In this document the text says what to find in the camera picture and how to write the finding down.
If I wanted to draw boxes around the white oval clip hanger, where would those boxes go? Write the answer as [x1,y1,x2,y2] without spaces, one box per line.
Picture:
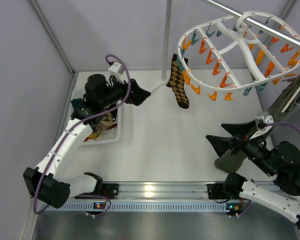
[177,11,300,101]

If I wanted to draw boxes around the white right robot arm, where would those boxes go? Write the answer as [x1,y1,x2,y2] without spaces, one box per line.
[206,116,300,230]

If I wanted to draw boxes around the dark teal sock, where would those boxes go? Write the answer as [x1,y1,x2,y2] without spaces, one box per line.
[70,98,85,112]

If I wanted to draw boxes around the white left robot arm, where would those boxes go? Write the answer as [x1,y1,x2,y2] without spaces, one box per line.
[23,74,151,209]

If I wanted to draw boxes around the orange brown argyle sock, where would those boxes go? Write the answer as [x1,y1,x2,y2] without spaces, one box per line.
[166,53,190,109]

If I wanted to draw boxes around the yellow red sock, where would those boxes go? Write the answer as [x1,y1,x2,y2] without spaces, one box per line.
[85,132,102,142]

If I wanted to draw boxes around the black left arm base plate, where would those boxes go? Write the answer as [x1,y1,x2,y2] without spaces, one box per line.
[89,183,119,200]

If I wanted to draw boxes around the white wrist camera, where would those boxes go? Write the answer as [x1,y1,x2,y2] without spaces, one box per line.
[108,62,125,84]
[249,111,274,140]

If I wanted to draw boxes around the dark green drawstring shorts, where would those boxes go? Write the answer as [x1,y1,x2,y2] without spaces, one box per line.
[214,75,300,173]

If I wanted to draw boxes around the silver metal hanging rail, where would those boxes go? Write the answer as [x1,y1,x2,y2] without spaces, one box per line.
[204,0,300,55]

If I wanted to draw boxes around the white drying rack stand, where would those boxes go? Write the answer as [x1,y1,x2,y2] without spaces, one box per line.
[150,0,173,94]

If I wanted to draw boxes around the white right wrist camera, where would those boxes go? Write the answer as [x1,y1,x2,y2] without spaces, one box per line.
[249,111,274,140]

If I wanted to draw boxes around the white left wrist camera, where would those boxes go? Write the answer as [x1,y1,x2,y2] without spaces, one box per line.
[108,62,125,84]

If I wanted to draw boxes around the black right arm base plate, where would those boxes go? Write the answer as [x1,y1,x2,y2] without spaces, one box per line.
[207,183,251,201]

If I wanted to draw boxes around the white plastic laundry basket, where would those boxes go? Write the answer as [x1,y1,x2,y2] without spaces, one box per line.
[69,87,123,146]

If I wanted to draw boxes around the aluminium mounting rail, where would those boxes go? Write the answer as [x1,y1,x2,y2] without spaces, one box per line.
[29,180,300,202]

